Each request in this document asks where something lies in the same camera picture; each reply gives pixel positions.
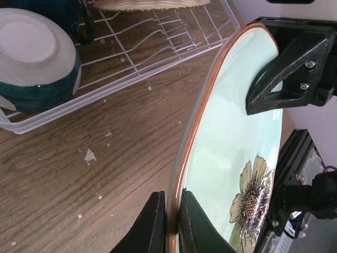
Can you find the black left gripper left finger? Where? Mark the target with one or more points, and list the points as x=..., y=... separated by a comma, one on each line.
x=147, y=234

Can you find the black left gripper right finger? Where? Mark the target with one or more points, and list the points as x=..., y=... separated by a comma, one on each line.
x=197, y=234

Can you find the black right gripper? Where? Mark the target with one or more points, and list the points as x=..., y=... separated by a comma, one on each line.
x=303, y=73

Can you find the yellow woven round plate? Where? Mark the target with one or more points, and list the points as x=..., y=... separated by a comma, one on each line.
x=147, y=5

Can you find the green plate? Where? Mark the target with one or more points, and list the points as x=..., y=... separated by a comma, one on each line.
x=227, y=158

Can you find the dark blue mug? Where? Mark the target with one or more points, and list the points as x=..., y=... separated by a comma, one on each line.
x=73, y=16

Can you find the teal cup white interior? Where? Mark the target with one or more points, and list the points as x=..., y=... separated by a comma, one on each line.
x=40, y=65

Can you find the white wire dish rack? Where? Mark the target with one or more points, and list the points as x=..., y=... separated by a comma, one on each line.
x=132, y=46

